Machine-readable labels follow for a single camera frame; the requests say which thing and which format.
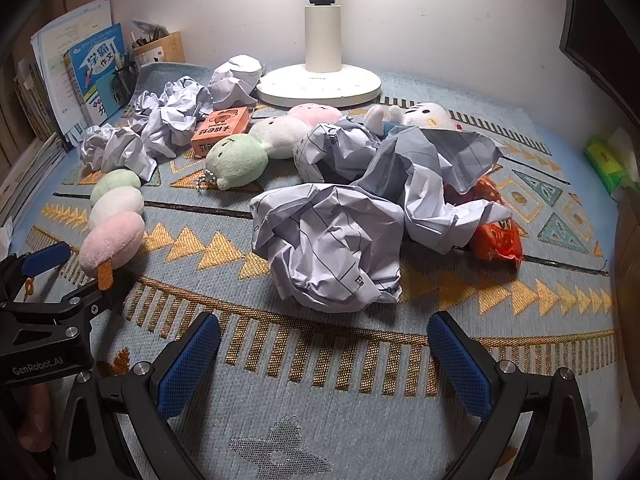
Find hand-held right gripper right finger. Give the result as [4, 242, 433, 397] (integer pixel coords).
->
[426, 311, 608, 480]

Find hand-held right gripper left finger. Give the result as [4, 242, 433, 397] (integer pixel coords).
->
[60, 311, 222, 480]

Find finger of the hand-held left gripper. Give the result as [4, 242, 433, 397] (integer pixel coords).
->
[55, 276, 117, 323]
[0, 241, 71, 306]

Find plain dango skewer plush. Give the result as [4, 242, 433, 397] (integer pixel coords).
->
[79, 169, 147, 291]

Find large lined paper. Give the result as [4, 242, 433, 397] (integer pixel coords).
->
[250, 183, 406, 313]
[350, 126, 511, 256]

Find small orange box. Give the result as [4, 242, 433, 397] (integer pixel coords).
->
[191, 106, 251, 159]

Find person's left hand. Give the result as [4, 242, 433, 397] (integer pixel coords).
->
[15, 385, 56, 453]

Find flat stack of books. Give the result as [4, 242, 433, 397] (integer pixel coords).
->
[0, 132, 68, 221]

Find red snack packet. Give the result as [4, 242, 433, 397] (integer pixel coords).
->
[442, 175, 523, 267]

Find blue patterned woven mat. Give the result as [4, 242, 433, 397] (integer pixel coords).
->
[10, 62, 618, 480]

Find upright stack of paper booklets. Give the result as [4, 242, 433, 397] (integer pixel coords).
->
[12, 0, 116, 146]

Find dango plush with faces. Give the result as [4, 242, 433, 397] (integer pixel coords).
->
[202, 102, 346, 191]

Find grey-blue tray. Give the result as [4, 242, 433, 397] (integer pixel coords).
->
[131, 61, 216, 93]

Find cardboard pen holder box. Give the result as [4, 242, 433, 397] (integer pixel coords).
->
[131, 19, 187, 66]

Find green tissue pack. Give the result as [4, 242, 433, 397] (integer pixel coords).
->
[582, 127, 640, 196]

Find white cat plush toy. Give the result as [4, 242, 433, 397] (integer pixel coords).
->
[362, 101, 463, 136]

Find white desk lamp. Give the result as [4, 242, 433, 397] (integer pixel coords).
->
[255, 0, 383, 108]

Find black television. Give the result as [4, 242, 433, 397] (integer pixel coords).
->
[559, 0, 640, 126]

